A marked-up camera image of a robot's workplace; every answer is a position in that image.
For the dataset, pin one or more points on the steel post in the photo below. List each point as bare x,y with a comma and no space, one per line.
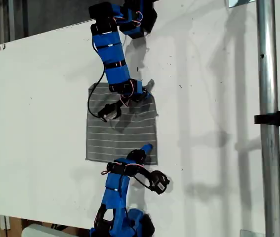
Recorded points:
268,74

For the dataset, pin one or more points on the metal corner bracket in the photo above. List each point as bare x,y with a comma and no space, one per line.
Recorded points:
236,3

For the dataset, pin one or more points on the grey metal frame bar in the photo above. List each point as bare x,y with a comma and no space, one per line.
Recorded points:
25,17
11,19

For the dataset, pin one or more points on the white box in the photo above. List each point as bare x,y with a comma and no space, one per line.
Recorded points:
38,232

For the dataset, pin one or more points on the small dark table clip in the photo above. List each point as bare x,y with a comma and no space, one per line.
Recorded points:
3,46

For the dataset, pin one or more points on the wooden board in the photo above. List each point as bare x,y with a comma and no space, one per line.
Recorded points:
16,227

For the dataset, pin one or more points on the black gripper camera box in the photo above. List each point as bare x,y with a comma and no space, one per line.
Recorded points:
158,181
107,114

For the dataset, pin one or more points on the grey striped towel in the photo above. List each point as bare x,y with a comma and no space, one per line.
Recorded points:
120,138

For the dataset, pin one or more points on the black camera stalk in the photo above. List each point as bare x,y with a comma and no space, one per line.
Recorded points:
142,171
120,105

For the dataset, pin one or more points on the black clamp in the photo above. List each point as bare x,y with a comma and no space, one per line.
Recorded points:
278,118

